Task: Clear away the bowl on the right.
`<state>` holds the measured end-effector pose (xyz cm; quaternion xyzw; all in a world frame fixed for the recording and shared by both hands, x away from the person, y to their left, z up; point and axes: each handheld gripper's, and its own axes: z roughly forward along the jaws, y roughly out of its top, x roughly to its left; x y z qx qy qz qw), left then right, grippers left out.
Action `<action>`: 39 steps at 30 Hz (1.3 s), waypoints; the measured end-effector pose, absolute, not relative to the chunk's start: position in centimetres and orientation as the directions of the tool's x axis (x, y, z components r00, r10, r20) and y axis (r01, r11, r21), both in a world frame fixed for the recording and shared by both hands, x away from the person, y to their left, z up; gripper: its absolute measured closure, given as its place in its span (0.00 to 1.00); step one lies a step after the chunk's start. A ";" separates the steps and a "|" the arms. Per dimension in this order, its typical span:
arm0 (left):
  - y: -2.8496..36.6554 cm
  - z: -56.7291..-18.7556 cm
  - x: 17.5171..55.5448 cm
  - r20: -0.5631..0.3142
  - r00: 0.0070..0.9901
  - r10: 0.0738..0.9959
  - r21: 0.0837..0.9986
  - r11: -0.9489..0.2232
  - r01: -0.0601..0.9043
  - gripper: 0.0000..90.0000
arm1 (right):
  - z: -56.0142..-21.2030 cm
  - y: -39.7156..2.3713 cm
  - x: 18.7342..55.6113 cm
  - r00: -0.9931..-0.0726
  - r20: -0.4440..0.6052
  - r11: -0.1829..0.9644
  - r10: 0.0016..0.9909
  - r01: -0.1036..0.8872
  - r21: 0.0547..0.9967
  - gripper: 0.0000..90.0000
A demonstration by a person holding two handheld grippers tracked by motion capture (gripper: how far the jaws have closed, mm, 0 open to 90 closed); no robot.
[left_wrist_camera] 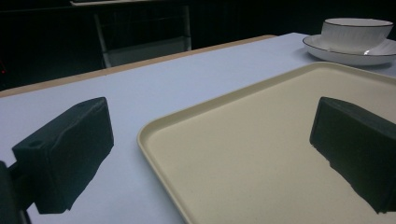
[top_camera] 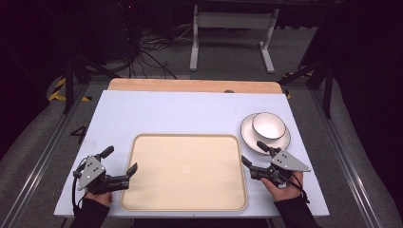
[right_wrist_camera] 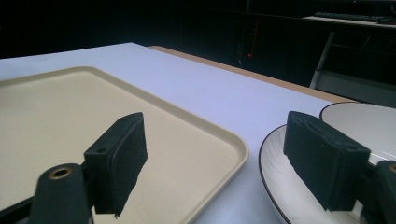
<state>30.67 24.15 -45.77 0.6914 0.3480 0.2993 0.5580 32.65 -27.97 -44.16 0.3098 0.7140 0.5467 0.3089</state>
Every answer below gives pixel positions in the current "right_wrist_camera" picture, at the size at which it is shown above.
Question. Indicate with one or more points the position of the grey metal stand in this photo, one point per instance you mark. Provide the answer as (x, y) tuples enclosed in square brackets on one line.
[(330, 59)]

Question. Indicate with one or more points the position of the black keyboard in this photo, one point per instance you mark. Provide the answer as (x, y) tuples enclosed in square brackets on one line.
[(351, 16)]

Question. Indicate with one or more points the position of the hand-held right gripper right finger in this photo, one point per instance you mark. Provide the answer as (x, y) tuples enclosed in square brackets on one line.
[(323, 161)]

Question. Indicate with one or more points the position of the small white plate dark rim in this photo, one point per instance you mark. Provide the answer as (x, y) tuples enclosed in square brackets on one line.
[(364, 127)]

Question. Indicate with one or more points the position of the large white plate dark rim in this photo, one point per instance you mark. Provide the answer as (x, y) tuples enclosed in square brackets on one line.
[(289, 193)]

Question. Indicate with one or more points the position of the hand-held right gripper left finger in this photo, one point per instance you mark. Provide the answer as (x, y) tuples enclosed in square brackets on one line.
[(120, 161)]

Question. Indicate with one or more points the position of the beige plastic tray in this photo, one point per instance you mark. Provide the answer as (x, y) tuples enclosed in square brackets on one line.
[(62, 124)]

